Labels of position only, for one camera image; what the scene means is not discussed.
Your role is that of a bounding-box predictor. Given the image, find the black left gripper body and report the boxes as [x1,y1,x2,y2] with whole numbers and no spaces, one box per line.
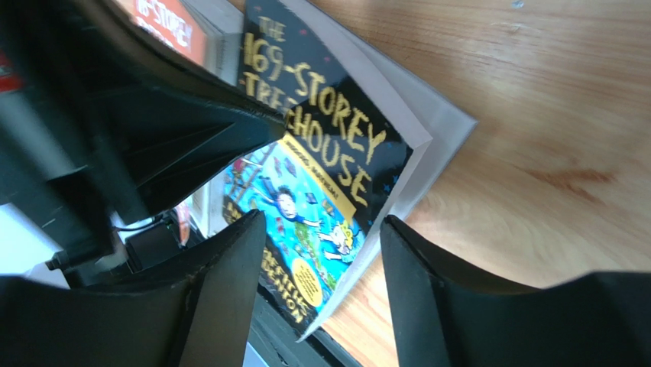
[1,1,148,269]

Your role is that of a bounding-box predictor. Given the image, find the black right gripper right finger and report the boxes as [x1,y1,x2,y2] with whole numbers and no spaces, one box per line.
[381,216,650,366]

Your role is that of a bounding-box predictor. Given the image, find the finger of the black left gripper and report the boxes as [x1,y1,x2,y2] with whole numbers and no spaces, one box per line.
[66,1,285,219]

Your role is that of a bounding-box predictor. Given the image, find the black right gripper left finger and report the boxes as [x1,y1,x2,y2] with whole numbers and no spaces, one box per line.
[1,210,266,366]

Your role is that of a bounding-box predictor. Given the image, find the orange 78-Storey Treehouse book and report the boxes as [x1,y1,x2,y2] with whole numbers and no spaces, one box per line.
[118,0,244,86]

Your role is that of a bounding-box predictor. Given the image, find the black 169-Storey Treehouse book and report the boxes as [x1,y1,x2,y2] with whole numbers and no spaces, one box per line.
[223,1,478,341]

